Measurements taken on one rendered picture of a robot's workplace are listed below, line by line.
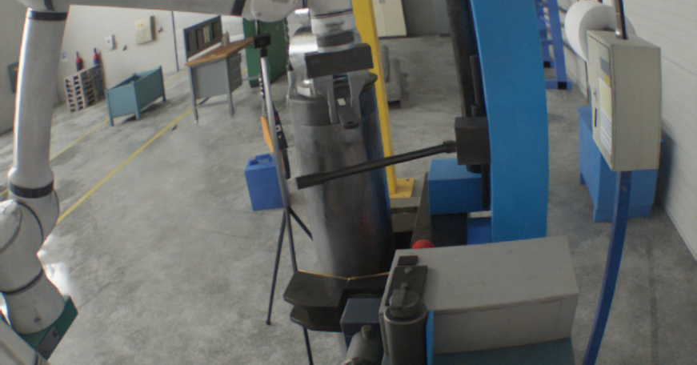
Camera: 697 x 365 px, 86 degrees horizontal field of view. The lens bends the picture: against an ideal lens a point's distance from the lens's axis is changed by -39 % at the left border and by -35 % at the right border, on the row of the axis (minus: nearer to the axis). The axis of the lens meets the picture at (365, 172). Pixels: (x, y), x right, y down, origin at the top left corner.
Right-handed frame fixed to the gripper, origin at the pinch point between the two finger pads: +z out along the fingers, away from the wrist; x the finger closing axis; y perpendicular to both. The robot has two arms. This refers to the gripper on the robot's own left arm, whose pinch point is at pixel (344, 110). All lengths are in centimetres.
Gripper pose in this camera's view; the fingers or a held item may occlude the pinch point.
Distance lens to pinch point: 113.7
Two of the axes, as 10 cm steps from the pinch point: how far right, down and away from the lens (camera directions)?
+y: 1.5, 3.6, -9.2
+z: 1.2, 9.2, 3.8
